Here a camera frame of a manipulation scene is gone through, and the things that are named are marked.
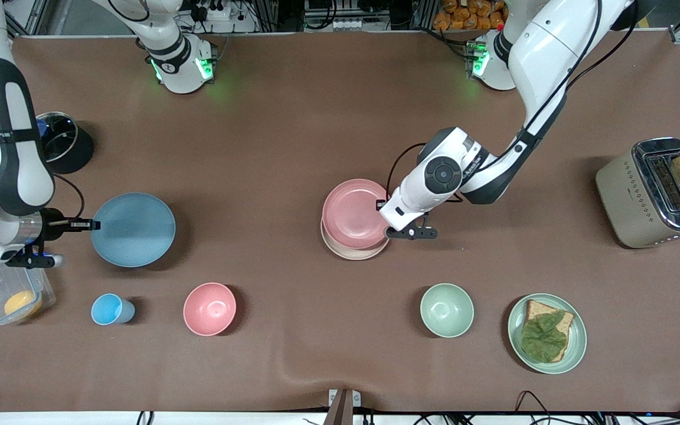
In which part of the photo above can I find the white power strip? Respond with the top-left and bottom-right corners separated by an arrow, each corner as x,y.
189,0 -> 233,22

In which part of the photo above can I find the beige plate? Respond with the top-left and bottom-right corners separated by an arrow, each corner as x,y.
321,218 -> 389,261

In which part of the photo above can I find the green plate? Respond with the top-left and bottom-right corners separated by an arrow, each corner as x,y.
507,293 -> 587,375

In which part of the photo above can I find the green bowl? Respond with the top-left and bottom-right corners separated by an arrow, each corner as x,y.
420,283 -> 475,339

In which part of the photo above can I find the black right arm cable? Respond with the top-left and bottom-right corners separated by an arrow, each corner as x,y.
51,173 -> 86,220

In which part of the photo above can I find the beige metal toaster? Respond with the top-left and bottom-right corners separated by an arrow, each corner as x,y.
596,138 -> 680,249

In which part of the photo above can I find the pink bowl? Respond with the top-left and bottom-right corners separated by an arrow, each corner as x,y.
183,282 -> 237,337

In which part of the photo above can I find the blue plate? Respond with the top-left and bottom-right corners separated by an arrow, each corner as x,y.
91,192 -> 176,268

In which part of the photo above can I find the yellow round fruit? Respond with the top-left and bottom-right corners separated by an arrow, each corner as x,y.
4,289 -> 43,319

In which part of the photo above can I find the brown bread slice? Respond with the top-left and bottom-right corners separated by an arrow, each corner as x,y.
523,299 -> 576,362

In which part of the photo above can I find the grey metal bracket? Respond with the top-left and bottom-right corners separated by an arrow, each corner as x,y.
328,388 -> 361,425

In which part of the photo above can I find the green lettuce leaf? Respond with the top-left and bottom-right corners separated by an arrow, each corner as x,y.
521,312 -> 568,363

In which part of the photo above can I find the blue cup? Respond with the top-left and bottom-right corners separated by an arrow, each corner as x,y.
91,293 -> 136,326

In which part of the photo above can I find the black looped cable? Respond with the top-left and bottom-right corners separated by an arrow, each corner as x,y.
515,390 -> 554,425

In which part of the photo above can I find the pink plate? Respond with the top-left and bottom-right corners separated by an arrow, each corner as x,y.
322,179 -> 391,250

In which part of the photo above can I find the bag of orange buns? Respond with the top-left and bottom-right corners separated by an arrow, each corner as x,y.
433,0 -> 506,31

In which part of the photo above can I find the brown table cloth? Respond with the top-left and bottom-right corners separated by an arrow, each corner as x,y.
0,30 -> 680,414

